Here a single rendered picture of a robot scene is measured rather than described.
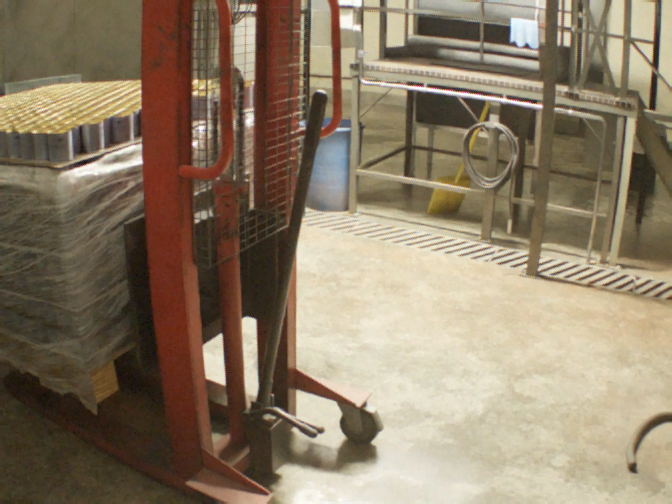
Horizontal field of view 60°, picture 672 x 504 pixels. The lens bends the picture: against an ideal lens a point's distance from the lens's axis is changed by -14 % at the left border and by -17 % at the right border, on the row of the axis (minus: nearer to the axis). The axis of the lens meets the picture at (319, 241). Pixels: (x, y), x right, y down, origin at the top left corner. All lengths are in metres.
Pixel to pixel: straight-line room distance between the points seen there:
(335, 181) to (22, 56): 3.32
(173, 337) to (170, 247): 0.26
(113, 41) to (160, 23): 3.77
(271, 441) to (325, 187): 2.95
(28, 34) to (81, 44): 0.84
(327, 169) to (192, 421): 3.11
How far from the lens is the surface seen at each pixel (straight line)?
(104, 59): 5.46
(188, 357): 1.82
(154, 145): 1.66
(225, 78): 1.50
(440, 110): 5.83
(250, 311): 2.28
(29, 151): 1.80
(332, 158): 4.76
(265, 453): 2.20
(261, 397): 2.11
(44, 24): 6.11
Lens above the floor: 1.51
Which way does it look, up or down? 21 degrees down
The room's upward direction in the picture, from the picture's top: 1 degrees clockwise
